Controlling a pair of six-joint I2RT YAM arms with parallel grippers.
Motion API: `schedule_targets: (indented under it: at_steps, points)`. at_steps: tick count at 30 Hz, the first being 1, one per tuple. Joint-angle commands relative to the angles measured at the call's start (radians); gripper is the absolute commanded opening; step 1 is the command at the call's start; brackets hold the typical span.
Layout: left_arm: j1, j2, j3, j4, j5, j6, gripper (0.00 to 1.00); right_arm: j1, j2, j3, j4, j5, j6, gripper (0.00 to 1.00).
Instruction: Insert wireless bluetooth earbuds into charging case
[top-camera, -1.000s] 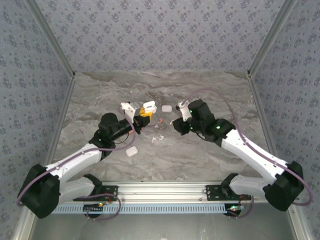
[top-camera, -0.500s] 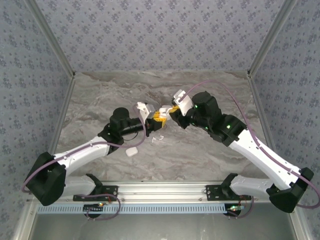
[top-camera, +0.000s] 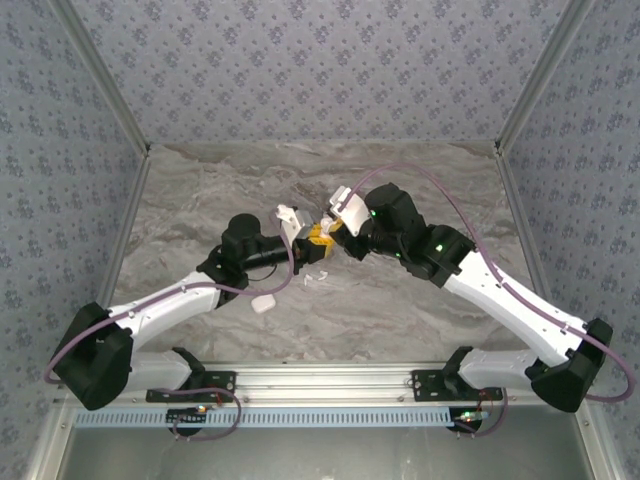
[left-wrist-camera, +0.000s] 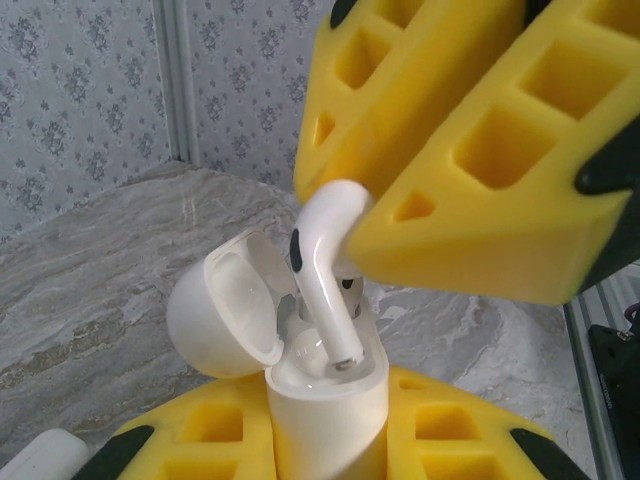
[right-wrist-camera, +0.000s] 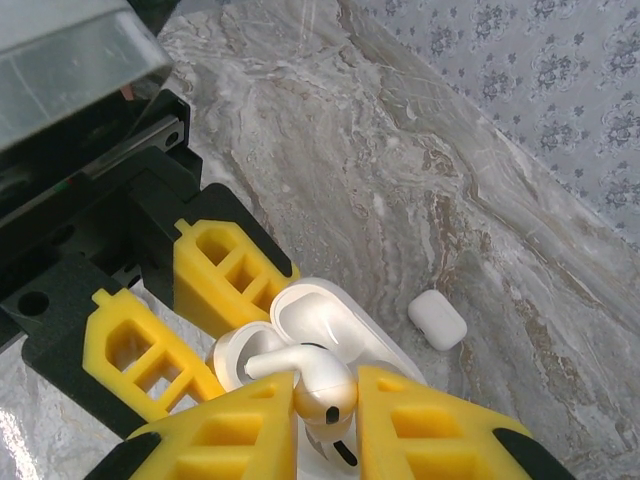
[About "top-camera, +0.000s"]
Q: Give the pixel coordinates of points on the white earbud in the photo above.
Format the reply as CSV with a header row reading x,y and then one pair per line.
x,y
307,279
321,275

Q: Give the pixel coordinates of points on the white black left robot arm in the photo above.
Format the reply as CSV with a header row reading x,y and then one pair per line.
x,y
90,360

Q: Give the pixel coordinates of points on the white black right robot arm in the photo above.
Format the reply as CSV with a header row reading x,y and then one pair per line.
x,y
570,380

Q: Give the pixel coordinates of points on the small black circuit board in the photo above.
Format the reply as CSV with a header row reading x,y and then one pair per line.
x,y
185,415
467,422

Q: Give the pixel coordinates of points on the grey metal lower panel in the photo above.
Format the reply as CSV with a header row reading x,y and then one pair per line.
x,y
325,455

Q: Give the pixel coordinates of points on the aluminium table side rail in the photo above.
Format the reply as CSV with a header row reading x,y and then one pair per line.
x,y
129,200
515,200

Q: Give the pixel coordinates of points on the wide aluminium mounting rail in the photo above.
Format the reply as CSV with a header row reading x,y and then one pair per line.
x,y
325,382

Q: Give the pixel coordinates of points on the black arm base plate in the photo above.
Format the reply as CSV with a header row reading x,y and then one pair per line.
x,y
228,381
425,392

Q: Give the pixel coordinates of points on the aluminium corner post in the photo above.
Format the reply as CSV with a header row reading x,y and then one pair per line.
x,y
541,75
106,75

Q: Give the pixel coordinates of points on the aluminium lower frame post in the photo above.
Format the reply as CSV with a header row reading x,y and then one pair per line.
x,y
602,450
42,467

